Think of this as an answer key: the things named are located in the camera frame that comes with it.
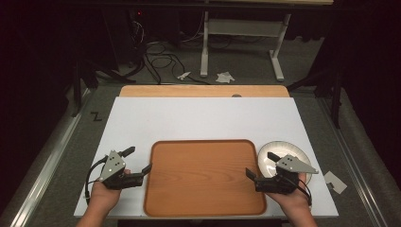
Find black floor cables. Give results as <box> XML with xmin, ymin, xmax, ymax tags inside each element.
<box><xmin>126</xmin><ymin>18</ymin><xmax>211</xmax><ymax>85</ymax></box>

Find person's left hand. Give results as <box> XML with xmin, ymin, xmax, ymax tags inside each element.
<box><xmin>90</xmin><ymin>168</ymin><xmax>131</xmax><ymax>214</ymax></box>

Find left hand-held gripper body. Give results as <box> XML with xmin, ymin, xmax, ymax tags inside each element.
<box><xmin>98</xmin><ymin>149</ymin><xmax>145</xmax><ymax>191</ymax></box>

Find light wooden table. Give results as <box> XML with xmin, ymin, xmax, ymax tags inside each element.
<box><xmin>119</xmin><ymin>84</ymin><xmax>290</xmax><ymax>98</ymax></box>

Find white round plate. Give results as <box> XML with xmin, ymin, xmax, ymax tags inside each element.
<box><xmin>257</xmin><ymin>140</ymin><xmax>314</xmax><ymax>185</ymax></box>

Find white table board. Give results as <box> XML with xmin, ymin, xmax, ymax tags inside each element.
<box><xmin>73</xmin><ymin>96</ymin><xmax>340</xmax><ymax>219</ymax></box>

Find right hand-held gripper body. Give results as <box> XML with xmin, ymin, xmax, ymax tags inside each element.
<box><xmin>253</xmin><ymin>153</ymin><xmax>320</xmax><ymax>195</ymax></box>

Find white metal desk frame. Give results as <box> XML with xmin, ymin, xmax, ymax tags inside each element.
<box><xmin>200</xmin><ymin>10</ymin><xmax>292</xmax><ymax>82</ymax></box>

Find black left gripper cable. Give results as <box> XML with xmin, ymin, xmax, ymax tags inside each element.
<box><xmin>84</xmin><ymin>155</ymin><xmax>110</xmax><ymax>206</ymax></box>

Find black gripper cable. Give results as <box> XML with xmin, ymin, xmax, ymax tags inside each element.
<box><xmin>84</xmin><ymin>155</ymin><xmax>110</xmax><ymax>206</ymax></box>
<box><xmin>296</xmin><ymin>179</ymin><xmax>314</xmax><ymax>207</ymax></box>

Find black metal stand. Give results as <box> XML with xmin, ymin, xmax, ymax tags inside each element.
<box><xmin>70</xmin><ymin>58</ymin><xmax>138</xmax><ymax>118</ymax></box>
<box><xmin>286</xmin><ymin>65</ymin><xmax>344</xmax><ymax>130</ymax></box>

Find person's right hand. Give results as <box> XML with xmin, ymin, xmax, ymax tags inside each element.
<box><xmin>266</xmin><ymin>172</ymin><xmax>312</xmax><ymax>216</ymax></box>

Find brown wooden tray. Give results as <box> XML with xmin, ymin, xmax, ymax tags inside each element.
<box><xmin>143</xmin><ymin>139</ymin><xmax>268</xmax><ymax>218</ymax></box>

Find metal floor rail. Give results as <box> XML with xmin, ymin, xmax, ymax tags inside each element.
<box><xmin>9</xmin><ymin>88</ymin><xmax>93</xmax><ymax>227</ymax></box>
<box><xmin>316</xmin><ymin>97</ymin><xmax>391</xmax><ymax>227</ymax></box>

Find flat white paper piece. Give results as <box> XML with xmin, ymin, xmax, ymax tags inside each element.
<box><xmin>323</xmin><ymin>170</ymin><xmax>348</xmax><ymax>195</ymax></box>

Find crumpled white paper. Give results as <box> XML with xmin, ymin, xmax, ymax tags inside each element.
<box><xmin>215</xmin><ymin>71</ymin><xmax>236</xmax><ymax>84</ymax></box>

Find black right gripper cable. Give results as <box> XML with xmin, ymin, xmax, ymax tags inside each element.
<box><xmin>296</xmin><ymin>179</ymin><xmax>314</xmax><ymax>207</ymax></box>

